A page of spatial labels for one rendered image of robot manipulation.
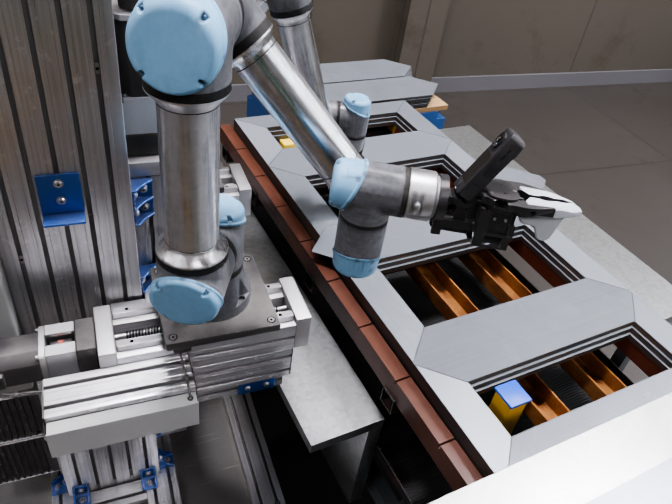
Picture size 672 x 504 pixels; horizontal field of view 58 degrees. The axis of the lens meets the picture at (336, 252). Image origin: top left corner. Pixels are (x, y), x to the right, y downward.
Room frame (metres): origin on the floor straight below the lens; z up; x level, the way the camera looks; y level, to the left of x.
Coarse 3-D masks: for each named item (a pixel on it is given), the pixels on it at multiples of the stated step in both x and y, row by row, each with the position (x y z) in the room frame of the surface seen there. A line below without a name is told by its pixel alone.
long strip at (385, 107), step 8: (376, 104) 2.29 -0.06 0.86; (384, 104) 2.30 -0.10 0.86; (392, 104) 2.31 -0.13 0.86; (400, 104) 2.33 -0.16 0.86; (376, 112) 2.22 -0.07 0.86; (384, 112) 2.23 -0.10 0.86; (392, 112) 2.24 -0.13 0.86; (240, 120) 1.97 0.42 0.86; (248, 120) 1.98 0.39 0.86; (256, 120) 1.99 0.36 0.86; (264, 120) 2.00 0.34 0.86; (272, 120) 2.01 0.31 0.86
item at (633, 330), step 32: (256, 160) 1.78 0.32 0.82; (416, 160) 1.90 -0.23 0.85; (448, 160) 1.95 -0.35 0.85; (416, 256) 1.37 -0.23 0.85; (448, 256) 1.42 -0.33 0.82; (544, 256) 1.49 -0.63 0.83; (352, 288) 1.19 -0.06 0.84; (416, 352) 0.98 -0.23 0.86; (576, 352) 1.10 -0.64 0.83; (416, 384) 0.92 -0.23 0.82; (480, 384) 0.93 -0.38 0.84; (448, 416) 0.82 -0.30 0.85
